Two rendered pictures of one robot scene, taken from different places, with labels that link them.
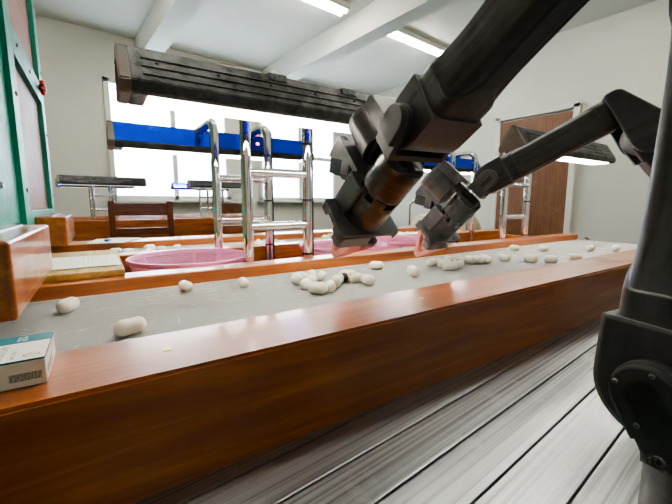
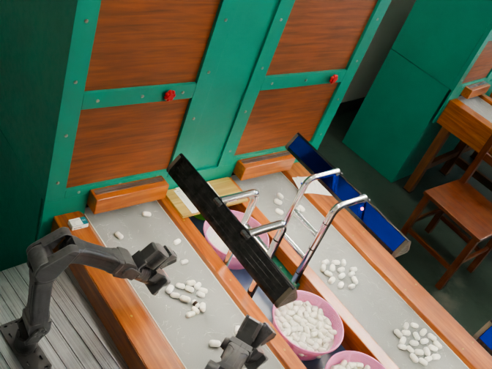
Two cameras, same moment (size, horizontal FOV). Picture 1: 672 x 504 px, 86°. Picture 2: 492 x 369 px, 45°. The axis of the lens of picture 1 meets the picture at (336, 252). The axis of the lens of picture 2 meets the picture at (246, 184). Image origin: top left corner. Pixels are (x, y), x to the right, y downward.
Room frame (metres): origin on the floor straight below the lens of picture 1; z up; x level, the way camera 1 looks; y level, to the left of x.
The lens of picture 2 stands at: (0.26, -1.31, 2.28)
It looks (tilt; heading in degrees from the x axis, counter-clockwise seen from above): 36 degrees down; 72
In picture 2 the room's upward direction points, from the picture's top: 23 degrees clockwise
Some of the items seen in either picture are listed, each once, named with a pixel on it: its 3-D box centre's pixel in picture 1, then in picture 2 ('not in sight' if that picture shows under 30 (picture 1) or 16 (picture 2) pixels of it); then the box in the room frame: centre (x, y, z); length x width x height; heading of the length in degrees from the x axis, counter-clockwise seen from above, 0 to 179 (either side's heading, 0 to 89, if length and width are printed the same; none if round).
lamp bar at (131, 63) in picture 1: (309, 103); (229, 223); (0.70, 0.05, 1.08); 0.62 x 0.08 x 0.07; 123
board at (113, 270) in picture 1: (77, 263); (206, 196); (0.72, 0.53, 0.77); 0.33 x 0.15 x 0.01; 33
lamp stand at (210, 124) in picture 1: (234, 201); (313, 229); (1.11, 0.31, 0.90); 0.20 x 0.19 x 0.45; 123
